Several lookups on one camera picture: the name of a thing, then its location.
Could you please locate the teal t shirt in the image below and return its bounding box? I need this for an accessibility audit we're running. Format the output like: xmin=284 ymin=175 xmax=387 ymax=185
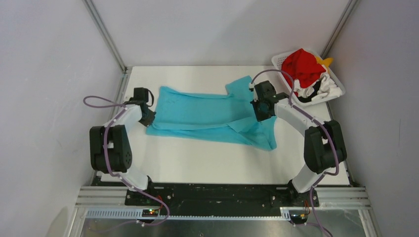
xmin=146 ymin=76 xmax=277 ymax=151

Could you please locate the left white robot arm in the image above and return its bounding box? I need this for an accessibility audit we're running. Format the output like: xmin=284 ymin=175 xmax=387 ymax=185
xmin=89 ymin=87 xmax=156 ymax=205

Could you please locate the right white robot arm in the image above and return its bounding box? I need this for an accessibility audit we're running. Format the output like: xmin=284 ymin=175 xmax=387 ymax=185
xmin=249 ymin=81 xmax=347 ymax=206

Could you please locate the white plastic laundry basket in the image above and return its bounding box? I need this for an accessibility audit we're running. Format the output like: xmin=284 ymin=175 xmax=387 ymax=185
xmin=271 ymin=48 xmax=345 ymax=107

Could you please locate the red t shirt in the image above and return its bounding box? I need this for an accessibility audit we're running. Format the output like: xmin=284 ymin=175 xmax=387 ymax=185
xmin=281 ymin=48 xmax=327 ymax=88

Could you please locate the white and black t shirt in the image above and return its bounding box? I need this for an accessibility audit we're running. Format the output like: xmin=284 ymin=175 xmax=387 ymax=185
xmin=293 ymin=72 xmax=343 ymax=103

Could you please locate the yellow t shirt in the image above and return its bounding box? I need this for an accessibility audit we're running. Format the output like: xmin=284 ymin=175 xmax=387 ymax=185
xmin=315 ymin=57 xmax=334 ymax=70

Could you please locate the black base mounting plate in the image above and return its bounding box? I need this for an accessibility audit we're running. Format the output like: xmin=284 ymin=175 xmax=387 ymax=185
xmin=125 ymin=182 xmax=319 ymax=218

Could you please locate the right controller board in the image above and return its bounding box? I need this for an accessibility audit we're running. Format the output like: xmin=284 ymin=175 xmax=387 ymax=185
xmin=290 ymin=213 xmax=309 ymax=226

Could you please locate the controller board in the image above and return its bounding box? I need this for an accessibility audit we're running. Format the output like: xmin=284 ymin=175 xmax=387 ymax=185
xmin=141 ymin=208 xmax=160 ymax=218
xmin=290 ymin=213 xmax=309 ymax=226

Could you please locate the left controller board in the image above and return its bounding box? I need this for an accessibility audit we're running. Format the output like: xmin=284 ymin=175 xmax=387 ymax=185
xmin=141 ymin=208 xmax=160 ymax=218

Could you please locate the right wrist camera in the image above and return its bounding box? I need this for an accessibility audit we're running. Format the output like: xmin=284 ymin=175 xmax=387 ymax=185
xmin=249 ymin=82 xmax=257 ymax=101

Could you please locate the white slotted cable duct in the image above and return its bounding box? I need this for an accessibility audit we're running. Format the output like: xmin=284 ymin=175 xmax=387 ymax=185
xmin=85 ymin=209 xmax=292 ymax=221

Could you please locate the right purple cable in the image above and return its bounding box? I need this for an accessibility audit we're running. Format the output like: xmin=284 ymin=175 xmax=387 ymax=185
xmin=250 ymin=69 xmax=340 ymax=237

